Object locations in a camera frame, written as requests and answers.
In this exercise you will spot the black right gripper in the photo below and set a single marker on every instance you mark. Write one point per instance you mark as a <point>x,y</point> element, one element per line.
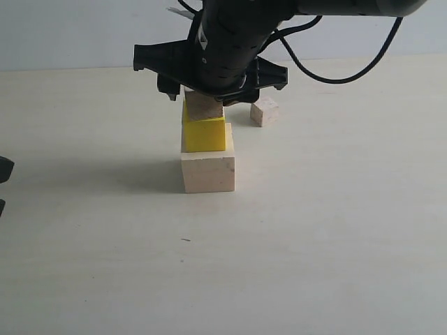
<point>219,56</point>

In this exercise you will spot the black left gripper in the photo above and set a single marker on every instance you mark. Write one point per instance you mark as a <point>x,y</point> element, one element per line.
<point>6,168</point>

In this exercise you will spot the medium plywood cube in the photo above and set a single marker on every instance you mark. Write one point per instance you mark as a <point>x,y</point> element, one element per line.
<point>201,107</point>

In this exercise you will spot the yellow painted cube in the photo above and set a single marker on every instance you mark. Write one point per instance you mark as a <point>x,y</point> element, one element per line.
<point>203,135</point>

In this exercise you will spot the large light wooden cube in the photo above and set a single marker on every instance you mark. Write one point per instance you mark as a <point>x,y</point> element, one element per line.
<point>210,171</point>

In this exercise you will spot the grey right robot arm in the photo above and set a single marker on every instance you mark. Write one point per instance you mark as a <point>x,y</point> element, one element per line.
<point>304,15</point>

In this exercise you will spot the small wooden cube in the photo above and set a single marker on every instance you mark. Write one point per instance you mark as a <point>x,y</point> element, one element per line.
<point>264,111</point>

